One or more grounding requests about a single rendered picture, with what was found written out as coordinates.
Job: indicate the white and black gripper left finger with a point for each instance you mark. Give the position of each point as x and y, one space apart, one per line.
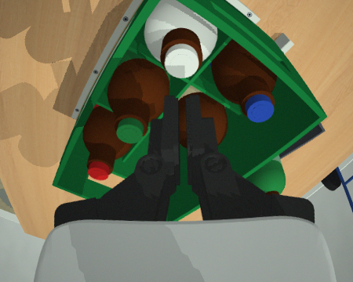
155 178

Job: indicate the brown glass bottle with blue cap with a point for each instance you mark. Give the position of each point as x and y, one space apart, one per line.
242 79

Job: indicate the brown bottle with red cap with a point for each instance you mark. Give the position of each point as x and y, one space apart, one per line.
100 139

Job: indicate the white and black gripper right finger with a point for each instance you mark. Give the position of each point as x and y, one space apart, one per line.
228 194

